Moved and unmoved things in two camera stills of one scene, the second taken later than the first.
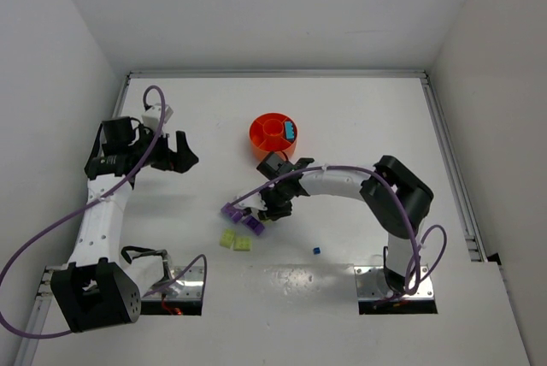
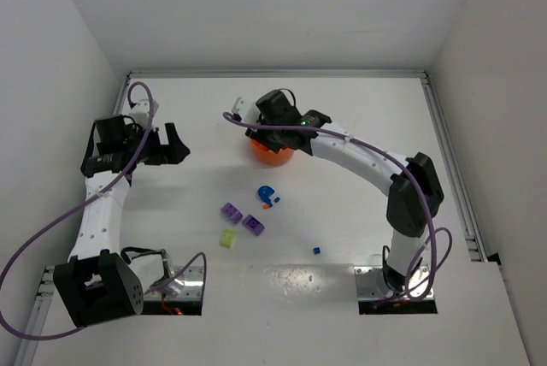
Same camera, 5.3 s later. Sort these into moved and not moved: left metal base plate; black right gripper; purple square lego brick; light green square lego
Moved: black right gripper
Not moved: left metal base plate; light green square lego; purple square lego brick
